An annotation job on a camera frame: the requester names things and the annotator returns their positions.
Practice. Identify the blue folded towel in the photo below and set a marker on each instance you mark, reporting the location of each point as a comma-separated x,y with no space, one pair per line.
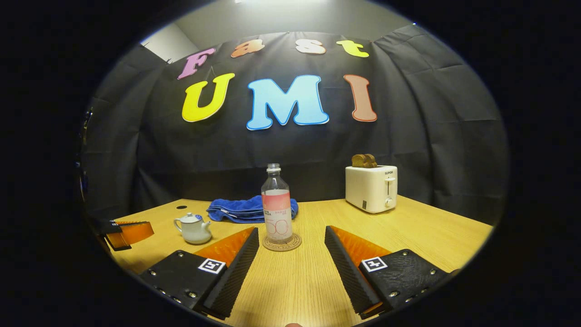
236,209

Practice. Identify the round wooden coaster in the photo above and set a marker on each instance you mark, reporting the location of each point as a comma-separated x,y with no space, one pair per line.
295,243

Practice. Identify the black backdrop cloth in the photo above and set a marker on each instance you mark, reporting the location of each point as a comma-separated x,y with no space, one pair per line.
281,150

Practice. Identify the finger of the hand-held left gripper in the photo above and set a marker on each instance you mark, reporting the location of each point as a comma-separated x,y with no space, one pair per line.
134,234
106,226

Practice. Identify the brown bread slice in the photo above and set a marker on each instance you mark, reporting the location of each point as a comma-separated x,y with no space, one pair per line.
371,160
358,160

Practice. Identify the white teacup lid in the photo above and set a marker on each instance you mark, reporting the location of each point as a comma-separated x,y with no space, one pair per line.
190,219

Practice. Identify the white toaster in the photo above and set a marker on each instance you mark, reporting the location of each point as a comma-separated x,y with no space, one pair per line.
370,188

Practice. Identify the white ceramic teacup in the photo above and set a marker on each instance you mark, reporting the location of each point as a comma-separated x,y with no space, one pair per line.
195,234

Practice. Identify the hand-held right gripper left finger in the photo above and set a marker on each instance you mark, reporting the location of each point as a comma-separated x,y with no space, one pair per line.
227,281

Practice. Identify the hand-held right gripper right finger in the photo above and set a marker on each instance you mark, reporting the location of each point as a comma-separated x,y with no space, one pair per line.
349,277

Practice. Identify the clear water bottle pink label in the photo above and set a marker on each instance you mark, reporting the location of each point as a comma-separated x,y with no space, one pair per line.
277,209

